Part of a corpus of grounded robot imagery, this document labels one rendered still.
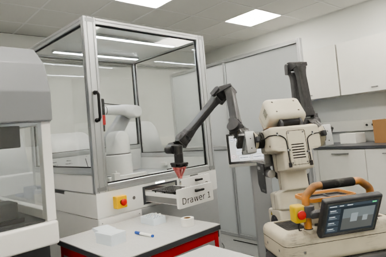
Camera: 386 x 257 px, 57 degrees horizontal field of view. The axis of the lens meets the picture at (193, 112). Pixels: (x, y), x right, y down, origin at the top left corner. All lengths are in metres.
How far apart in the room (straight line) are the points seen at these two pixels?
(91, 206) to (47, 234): 0.50
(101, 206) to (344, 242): 1.30
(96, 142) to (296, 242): 1.23
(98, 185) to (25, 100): 0.71
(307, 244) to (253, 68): 2.65
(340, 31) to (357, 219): 4.31
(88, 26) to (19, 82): 0.67
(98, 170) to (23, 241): 0.62
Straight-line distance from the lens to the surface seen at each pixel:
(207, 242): 1.93
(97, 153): 2.17
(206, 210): 2.75
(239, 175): 4.16
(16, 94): 1.75
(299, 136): 1.90
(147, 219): 2.09
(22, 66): 1.83
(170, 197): 2.18
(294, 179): 1.94
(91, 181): 2.22
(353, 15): 5.66
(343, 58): 5.22
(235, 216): 4.33
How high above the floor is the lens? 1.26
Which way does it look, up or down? 3 degrees up
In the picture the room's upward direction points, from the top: 5 degrees counter-clockwise
